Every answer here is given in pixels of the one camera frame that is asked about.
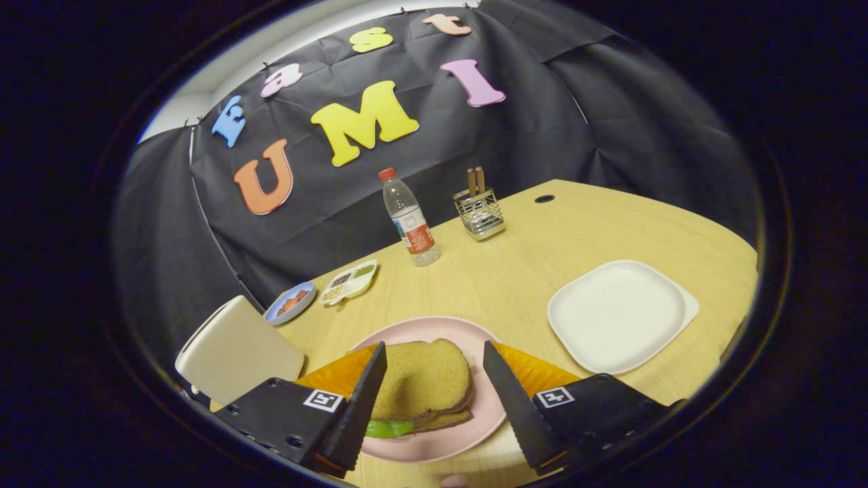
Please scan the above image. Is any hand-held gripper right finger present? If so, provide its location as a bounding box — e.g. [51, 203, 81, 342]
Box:
[483, 340, 679, 476]

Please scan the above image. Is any white divided seasoning dish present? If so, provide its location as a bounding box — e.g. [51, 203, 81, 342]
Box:
[319, 260, 378, 307]

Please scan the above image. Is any metal wire utensil holder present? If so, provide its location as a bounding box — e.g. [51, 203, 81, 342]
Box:
[453, 188, 506, 242]

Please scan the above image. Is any white toaster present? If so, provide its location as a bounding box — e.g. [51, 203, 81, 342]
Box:
[175, 295, 306, 407]

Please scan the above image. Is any green lettuce leaf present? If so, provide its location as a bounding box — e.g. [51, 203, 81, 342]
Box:
[365, 419, 416, 439]

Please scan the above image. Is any black backdrop cloth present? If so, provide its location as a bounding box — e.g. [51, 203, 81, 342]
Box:
[112, 0, 760, 380]

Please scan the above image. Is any round pink plate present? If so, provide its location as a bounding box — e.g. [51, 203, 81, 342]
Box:
[349, 316, 509, 464]

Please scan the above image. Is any clear plastic water bottle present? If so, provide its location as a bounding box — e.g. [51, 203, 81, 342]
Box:
[378, 167, 441, 266]

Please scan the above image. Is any square white plate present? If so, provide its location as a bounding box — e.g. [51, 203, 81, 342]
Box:
[547, 260, 700, 375]

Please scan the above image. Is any small blue plate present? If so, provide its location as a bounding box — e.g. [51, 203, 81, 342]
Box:
[264, 281, 317, 326]

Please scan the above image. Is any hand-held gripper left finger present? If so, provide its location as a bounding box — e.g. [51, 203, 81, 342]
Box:
[212, 341, 389, 479]

